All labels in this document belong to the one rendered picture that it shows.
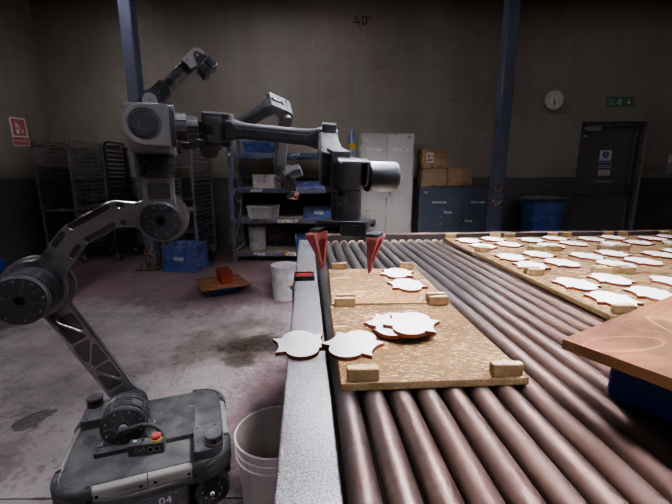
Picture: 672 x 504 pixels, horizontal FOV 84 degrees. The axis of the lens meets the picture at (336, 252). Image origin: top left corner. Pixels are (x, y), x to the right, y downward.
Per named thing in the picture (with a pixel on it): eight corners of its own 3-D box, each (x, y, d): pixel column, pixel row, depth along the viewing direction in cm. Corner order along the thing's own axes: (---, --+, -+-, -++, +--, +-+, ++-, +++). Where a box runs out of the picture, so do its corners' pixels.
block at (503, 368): (492, 378, 69) (493, 364, 69) (487, 373, 71) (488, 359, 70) (523, 377, 69) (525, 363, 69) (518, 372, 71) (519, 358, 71)
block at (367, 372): (347, 383, 68) (347, 369, 67) (346, 378, 69) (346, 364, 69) (380, 382, 68) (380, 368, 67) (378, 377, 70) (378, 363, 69)
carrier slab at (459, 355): (340, 391, 68) (340, 383, 67) (330, 310, 108) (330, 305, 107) (528, 385, 70) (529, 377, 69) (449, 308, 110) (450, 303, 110)
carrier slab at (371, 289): (331, 308, 109) (331, 303, 109) (328, 272, 149) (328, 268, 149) (450, 307, 111) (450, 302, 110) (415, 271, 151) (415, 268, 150)
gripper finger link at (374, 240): (350, 266, 76) (351, 220, 75) (385, 270, 74) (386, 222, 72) (339, 274, 70) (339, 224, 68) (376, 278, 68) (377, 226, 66)
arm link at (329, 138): (316, 159, 115) (318, 121, 111) (335, 160, 115) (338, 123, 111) (319, 196, 75) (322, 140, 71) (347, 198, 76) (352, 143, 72)
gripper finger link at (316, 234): (318, 264, 79) (318, 219, 77) (351, 266, 76) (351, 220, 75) (305, 271, 73) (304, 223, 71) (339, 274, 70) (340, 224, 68)
